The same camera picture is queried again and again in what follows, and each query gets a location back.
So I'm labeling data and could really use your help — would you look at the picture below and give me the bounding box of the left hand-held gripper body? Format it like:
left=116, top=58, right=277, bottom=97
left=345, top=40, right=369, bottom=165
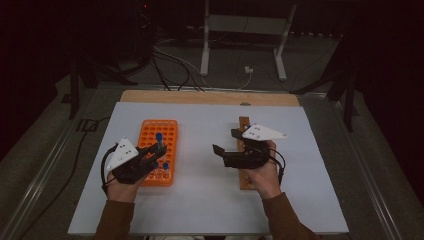
left=106, top=137, right=153, bottom=185

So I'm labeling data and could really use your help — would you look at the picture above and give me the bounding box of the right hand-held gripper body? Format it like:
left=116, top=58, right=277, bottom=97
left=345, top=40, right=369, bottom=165
left=223, top=123, right=288, bottom=170

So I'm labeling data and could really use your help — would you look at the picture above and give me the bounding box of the wooden test tube rack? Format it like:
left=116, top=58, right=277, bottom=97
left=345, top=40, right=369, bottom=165
left=238, top=115, right=258, bottom=191

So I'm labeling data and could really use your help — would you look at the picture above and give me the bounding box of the orange plastic tube rack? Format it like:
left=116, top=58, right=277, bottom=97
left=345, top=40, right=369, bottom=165
left=137, top=119, right=179, bottom=188

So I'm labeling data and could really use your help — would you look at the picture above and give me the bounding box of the person's right hand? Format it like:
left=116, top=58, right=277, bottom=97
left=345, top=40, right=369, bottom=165
left=241, top=139, right=283, bottom=201

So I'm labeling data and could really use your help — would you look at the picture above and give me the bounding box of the person's left hand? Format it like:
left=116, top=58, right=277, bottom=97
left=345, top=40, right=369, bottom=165
left=105, top=174, right=145, bottom=204

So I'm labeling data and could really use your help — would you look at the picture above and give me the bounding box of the white table mat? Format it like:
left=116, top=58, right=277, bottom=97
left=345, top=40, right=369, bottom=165
left=67, top=101, right=350, bottom=236

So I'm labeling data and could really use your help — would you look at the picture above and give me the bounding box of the black tripod stand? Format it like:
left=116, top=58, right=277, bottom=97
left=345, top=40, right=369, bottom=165
left=289, top=33, right=359, bottom=133
left=64, top=56, right=139, bottom=120

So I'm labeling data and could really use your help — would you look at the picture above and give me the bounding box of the white metal stand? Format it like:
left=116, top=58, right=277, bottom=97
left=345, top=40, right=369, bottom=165
left=199, top=0, right=298, bottom=82

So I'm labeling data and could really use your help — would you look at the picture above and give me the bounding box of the dark equipment tower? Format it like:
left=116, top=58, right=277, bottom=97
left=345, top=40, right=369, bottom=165
left=134, top=0, right=158, bottom=64

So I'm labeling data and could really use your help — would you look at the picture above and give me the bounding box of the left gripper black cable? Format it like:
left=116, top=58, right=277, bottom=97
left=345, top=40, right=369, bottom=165
left=100, top=143, right=120, bottom=196

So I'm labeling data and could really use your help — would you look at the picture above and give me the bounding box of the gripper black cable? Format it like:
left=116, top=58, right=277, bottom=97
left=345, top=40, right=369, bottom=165
left=266, top=146, right=287, bottom=185
left=100, top=143, right=120, bottom=196

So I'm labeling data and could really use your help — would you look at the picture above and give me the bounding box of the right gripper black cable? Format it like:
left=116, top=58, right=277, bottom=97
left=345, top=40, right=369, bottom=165
left=266, top=146, right=287, bottom=185

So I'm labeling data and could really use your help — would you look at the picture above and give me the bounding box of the long black floor cable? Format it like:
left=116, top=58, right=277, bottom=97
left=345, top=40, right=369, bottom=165
left=18, top=115, right=113, bottom=240

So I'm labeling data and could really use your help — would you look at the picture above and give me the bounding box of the white plug with cable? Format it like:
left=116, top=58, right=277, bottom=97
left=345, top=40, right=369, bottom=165
left=237, top=65, right=255, bottom=90

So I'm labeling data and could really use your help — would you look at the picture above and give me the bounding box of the bundle of black floor cables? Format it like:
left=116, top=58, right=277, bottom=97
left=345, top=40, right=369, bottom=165
left=151, top=46, right=206, bottom=93

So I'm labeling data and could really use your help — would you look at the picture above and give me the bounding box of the aluminium rail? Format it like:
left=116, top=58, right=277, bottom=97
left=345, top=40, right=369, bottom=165
left=0, top=84, right=101, bottom=240
left=331, top=94, right=406, bottom=240

